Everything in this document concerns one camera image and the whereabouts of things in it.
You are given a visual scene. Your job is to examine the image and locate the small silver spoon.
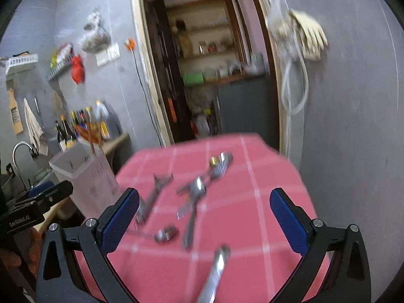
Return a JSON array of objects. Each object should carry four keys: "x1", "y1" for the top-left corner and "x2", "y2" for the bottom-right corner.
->
[{"x1": 126, "y1": 225, "x2": 179, "y2": 244}]

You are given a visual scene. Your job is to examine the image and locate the pink checked tablecloth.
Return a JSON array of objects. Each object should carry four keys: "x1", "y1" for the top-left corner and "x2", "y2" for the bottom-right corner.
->
[{"x1": 76, "y1": 133, "x2": 332, "y2": 303}]

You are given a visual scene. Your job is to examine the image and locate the white hose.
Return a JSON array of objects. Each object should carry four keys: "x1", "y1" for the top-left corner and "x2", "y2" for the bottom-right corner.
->
[{"x1": 281, "y1": 22, "x2": 310, "y2": 116}]

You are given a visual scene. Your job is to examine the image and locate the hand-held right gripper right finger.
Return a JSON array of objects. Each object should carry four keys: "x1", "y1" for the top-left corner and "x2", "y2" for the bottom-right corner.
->
[{"x1": 269, "y1": 188, "x2": 372, "y2": 303}]

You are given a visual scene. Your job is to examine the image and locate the gold spoon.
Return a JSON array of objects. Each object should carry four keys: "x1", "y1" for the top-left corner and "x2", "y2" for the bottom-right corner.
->
[{"x1": 209, "y1": 156, "x2": 222, "y2": 180}]

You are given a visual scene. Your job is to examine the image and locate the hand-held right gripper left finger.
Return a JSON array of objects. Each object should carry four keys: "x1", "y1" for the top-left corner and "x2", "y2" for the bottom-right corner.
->
[{"x1": 36, "y1": 188, "x2": 140, "y2": 303}]

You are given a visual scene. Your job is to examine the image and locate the green box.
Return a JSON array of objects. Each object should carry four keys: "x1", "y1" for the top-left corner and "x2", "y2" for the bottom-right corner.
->
[{"x1": 182, "y1": 72, "x2": 204, "y2": 87}]

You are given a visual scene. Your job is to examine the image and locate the large silver spoon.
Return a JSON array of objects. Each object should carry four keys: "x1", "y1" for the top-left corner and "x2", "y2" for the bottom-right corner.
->
[{"x1": 182, "y1": 177, "x2": 207, "y2": 250}]

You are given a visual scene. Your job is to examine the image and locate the metal faucet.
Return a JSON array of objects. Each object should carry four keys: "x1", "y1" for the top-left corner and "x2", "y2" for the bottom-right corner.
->
[{"x1": 13, "y1": 141, "x2": 36, "y2": 190}]

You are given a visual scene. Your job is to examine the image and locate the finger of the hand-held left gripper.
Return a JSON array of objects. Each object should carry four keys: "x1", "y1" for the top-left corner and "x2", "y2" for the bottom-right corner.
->
[
  {"x1": 14, "y1": 181, "x2": 74, "y2": 206},
  {"x1": 28, "y1": 181, "x2": 55, "y2": 197}
]

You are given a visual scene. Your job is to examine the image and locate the wooden shelf unit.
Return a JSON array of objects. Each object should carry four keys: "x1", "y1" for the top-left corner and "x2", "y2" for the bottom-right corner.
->
[{"x1": 166, "y1": 0, "x2": 250, "y2": 83}]

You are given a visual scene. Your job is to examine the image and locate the wooden door frame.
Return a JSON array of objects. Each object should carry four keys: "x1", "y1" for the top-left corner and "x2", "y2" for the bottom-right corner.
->
[{"x1": 130, "y1": 0, "x2": 295, "y2": 159}]

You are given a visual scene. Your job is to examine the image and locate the black cable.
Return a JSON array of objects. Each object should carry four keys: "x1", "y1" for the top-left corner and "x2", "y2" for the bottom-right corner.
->
[{"x1": 133, "y1": 49, "x2": 163, "y2": 146}]

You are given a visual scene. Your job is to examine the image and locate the white hanging towel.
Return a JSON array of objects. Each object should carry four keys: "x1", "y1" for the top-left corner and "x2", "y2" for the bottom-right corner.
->
[{"x1": 23, "y1": 98, "x2": 49, "y2": 156}]

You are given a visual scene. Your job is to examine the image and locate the red plastic bag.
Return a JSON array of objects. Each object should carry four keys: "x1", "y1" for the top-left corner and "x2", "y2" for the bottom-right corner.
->
[{"x1": 71, "y1": 55, "x2": 86, "y2": 84}]

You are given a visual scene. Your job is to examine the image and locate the grey cabinet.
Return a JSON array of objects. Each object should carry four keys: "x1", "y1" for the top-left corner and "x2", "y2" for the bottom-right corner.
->
[{"x1": 217, "y1": 76, "x2": 280, "y2": 152}]

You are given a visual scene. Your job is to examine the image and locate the translucent white plastic container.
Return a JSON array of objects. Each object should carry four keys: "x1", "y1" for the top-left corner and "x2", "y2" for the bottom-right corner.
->
[{"x1": 49, "y1": 147, "x2": 122, "y2": 217}]

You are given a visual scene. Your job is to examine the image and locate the dark wooden cabinet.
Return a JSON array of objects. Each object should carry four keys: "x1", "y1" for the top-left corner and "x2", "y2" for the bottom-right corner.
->
[{"x1": 148, "y1": 0, "x2": 194, "y2": 141}]

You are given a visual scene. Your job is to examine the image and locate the silver wrench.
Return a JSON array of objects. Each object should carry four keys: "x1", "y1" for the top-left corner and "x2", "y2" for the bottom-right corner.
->
[{"x1": 136, "y1": 173, "x2": 174, "y2": 224}]

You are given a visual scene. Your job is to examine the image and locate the white plastic bag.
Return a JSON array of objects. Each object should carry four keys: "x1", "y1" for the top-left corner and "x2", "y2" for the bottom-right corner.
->
[{"x1": 196, "y1": 115, "x2": 211, "y2": 135}]

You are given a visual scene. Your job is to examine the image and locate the silver knife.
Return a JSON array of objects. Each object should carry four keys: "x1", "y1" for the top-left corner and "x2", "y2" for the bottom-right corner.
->
[{"x1": 196, "y1": 245, "x2": 231, "y2": 303}]

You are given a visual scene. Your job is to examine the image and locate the white wall outlet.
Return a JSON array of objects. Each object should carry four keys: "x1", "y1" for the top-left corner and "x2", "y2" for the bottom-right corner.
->
[{"x1": 96, "y1": 45, "x2": 121, "y2": 67}]

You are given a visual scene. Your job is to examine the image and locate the clear bag of dried goods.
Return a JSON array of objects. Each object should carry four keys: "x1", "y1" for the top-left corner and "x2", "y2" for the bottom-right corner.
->
[{"x1": 78, "y1": 8, "x2": 111, "y2": 53}]

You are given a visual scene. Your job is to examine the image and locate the clear plastic bag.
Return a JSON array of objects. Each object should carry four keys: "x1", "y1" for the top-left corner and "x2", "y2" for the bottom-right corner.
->
[{"x1": 266, "y1": 0, "x2": 300, "y2": 58}]

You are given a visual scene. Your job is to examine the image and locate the white wall rack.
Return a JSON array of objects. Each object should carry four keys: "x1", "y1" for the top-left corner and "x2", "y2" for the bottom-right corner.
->
[{"x1": 5, "y1": 54, "x2": 39, "y2": 75}]

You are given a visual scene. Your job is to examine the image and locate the person's left hand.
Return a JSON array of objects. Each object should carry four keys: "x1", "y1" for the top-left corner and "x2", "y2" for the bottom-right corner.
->
[{"x1": 0, "y1": 228, "x2": 44, "y2": 272}]

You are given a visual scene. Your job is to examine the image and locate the wall rack with snack packets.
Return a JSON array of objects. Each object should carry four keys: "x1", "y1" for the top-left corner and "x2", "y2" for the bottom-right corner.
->
[{"x1": 47, "y1": 42, "x2": 75, "y2": 81}]

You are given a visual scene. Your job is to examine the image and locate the cream work gloves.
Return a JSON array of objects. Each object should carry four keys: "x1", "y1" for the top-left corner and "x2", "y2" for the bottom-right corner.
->
[{"x1": 289, "y1": 9, "x2": 329, "y2": 61}]

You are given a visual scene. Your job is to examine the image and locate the clear oil jug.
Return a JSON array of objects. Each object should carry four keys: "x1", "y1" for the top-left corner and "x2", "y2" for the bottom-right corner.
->
[{"x1": 95, "y1": 100, "x2": 112, "y2": 141}]

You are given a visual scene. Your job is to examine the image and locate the wooden cutting board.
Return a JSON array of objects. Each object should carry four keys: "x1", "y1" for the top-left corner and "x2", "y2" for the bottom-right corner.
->
[{"x1": 6, "y1": 80, "x2": 24, "y2": 136}]

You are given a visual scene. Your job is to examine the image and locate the silver fork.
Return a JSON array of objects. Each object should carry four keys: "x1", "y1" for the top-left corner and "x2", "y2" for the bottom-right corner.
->
[{"x1": 176, "y1": 196, "x2": 200, "y2": 220}]

